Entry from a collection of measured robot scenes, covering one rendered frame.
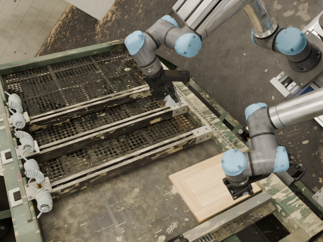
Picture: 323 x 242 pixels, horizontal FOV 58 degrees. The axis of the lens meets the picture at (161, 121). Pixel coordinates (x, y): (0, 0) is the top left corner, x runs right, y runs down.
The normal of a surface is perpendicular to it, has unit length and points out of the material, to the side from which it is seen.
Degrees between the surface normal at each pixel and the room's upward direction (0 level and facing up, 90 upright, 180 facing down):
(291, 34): 7
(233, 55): 0
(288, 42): 7
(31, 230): 51
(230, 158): 25
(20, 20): 90
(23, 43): 90
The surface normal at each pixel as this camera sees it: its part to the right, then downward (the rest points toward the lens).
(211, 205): 0.04, -0.74
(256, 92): -0.66, -0.23
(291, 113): -0.59, 0.18
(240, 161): -0.33, -0.47
